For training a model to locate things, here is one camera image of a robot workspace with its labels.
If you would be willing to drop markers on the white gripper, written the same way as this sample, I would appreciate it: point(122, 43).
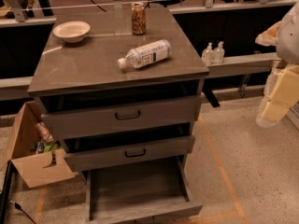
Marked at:
point(289, 38)

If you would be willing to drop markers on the grey bottom drawer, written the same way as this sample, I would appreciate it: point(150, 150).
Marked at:
point(148, 192)

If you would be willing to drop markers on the grey drawer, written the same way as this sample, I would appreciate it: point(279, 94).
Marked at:
point(113, 156)
point(122, 118)
point(148, 192)

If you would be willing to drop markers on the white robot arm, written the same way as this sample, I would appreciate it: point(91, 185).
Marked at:
point(287, 45)

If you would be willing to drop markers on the grey drawer cabinet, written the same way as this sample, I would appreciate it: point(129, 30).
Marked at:
point(86, 75)

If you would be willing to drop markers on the grey top drawer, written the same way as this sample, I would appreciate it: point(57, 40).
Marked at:
point(122, 118)

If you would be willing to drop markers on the grey middle drawer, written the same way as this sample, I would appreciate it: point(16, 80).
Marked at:
point(113, 156)

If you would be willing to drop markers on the right clear sanitizer bottle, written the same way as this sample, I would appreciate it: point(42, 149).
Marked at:
point(218, 53)

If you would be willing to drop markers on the clear sanitizer bottle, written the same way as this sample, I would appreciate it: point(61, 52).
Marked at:
point(207, 54)
point(218, 53)

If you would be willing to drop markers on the left clear sanitizer bottle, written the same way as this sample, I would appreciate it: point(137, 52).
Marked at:
point(207, 54)

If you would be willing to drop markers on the clear plastic water bottle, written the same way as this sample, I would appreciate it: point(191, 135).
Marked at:
point(145, 55)

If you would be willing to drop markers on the patterned drink can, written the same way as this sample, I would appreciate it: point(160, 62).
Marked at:
point(138, 18)

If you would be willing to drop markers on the white bowl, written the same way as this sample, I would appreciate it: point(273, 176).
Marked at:
point(72, 31)

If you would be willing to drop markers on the snack bag in box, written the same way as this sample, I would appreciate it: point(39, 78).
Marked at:
point(44, 132)

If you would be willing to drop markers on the green packet in box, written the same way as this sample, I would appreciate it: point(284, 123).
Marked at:
point(51, 147)

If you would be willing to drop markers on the open cardboard box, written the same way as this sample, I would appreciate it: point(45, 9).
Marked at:
point(35, 169)

